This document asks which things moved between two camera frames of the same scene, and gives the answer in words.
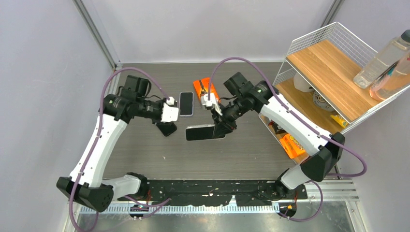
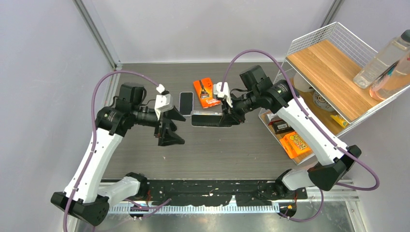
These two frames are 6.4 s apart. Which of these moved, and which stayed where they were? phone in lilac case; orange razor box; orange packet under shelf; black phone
Moved: black phone
Stayed: phone in lilac case; orange razor box; orange packet under shelf
